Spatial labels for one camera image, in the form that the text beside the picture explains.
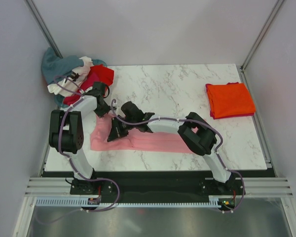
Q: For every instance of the right aluminium frame post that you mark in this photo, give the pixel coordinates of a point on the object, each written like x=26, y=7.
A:
x=263, y=32

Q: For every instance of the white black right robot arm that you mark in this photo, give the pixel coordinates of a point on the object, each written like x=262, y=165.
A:
x=194, y=131

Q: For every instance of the left aluminium frame post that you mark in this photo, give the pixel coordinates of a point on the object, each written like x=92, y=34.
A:
x=43, y=26

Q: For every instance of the white slotted cable duct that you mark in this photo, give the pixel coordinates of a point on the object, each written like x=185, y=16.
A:
x=212, y=202

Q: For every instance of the white t-shirt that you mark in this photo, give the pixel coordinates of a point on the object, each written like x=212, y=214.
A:
x=66, y=86

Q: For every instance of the red t-shirt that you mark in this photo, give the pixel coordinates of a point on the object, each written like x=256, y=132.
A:
x=102, y=73

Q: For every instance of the aluminium frame post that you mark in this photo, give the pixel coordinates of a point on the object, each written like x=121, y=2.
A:
x=263, y=32
x=43, y=26

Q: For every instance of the aluminium table rail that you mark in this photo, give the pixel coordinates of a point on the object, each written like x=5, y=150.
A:
x=257, y=122
x=44, y=156

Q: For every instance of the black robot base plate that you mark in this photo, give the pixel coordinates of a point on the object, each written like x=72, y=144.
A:
x=162, y=186

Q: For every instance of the folded magenta t-shirt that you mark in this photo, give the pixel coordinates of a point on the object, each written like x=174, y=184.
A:
x=212, y=113

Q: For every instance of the crimson t-shirt in pile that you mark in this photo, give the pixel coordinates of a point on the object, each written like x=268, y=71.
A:
x=84, y=87

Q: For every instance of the teal blue t-shirt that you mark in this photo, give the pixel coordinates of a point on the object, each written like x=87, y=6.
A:
x=53, y=66

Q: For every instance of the right aluminium table rail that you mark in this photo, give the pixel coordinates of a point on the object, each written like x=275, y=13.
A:
x=257, y=122

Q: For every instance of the left aluminium table rail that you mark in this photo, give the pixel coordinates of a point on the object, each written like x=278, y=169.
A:
x=44, y=156

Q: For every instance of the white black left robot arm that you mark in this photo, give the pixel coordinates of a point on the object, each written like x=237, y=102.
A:
x=66, y=136

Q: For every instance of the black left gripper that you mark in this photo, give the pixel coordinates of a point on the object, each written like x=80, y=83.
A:
x=105, y=110

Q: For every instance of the pink t-shirt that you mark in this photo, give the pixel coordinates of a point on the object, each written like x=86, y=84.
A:
x=135, y=140

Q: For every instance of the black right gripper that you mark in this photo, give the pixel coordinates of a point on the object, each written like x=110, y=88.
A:
x=116, y=132

